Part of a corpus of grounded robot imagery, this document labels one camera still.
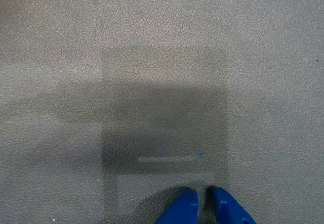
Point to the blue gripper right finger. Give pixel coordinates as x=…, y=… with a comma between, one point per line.
x=229, y=208

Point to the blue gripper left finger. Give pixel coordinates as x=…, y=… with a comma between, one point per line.
x=183, y=208

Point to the grey mat with NOWROBO print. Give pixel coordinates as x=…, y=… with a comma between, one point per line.
x=152, y=69

